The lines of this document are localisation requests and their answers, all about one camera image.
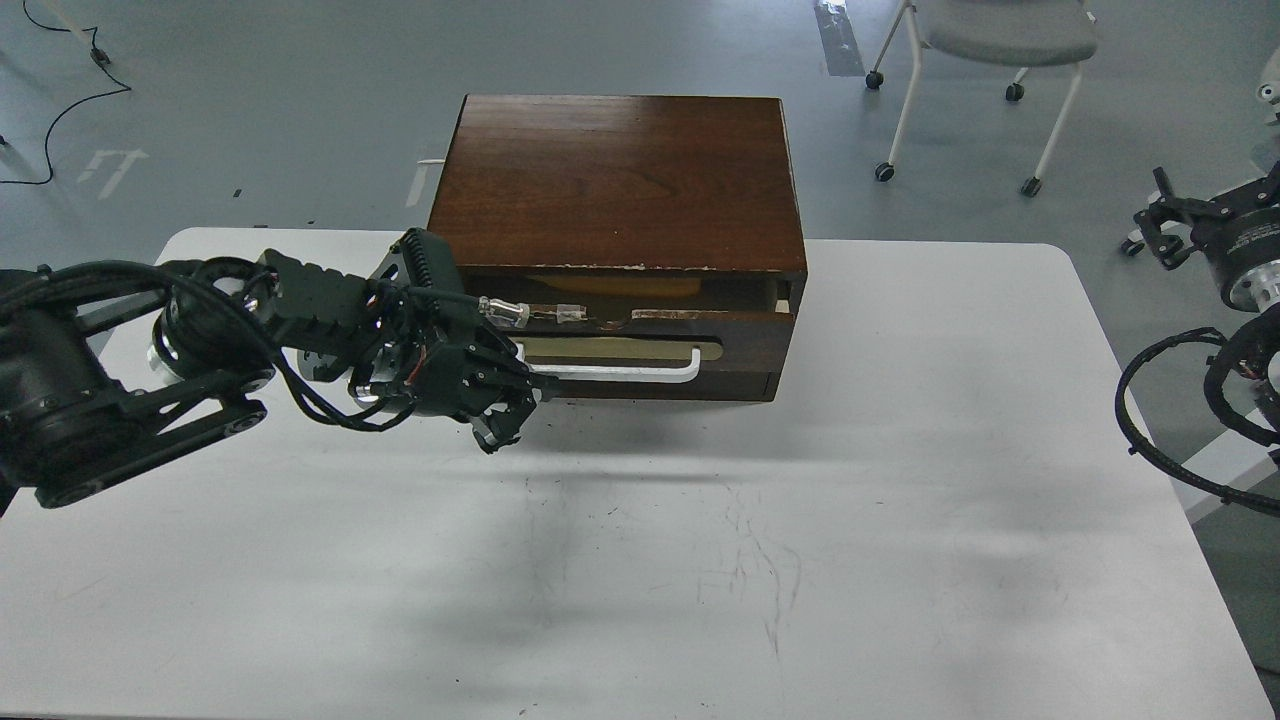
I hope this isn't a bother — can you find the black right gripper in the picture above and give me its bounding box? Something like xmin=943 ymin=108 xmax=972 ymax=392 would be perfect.
xmin=1132 ymin=167 xmax=1251 ymax=272

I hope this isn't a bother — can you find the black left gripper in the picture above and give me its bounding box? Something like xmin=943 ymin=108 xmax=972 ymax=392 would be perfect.
xmin=259 ymin=228 xmax=561 ymax=454

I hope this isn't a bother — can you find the wooden drawer with white handle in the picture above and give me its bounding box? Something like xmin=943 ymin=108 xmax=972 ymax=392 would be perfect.
xmin=502 ymin=301 xmax=797 ymax=402

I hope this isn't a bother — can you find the yellow toy corn cob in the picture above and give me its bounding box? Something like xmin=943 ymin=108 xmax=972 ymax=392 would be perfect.
xmin=531 ymin=275 xmax=701 ymax=299

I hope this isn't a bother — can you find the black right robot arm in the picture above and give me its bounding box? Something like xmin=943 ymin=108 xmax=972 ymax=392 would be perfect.
xmin=1121 ymin=167 xmax=1277 ymax=446

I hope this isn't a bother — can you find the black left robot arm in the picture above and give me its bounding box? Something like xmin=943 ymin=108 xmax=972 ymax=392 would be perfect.
xmin=1 ymin=228 xmax=561 ymax=509

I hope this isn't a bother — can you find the dark brown wooden cabinet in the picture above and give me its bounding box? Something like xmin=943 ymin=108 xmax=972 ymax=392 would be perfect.
xmin=426 ymin=94 xmax=809 ymax=404

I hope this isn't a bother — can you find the grey office chair on casters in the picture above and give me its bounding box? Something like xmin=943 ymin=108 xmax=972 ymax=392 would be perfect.
xmin=865 ymin=1 xmax=1098 ymax=199

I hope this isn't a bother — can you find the black corrugated cable right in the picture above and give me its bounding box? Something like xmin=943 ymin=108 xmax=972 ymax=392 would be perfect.
xmin=1114 ymin=328 xmax=1280 ymax=519

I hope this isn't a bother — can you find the white table leg frame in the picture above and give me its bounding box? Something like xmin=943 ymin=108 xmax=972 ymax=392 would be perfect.
xmin=1172 ymin=430 xmax=1277 ymax=524

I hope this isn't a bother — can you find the black floor cable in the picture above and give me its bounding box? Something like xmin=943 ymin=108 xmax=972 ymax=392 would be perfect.
xmin=0 ymin=0 xmax=133 ymax=187

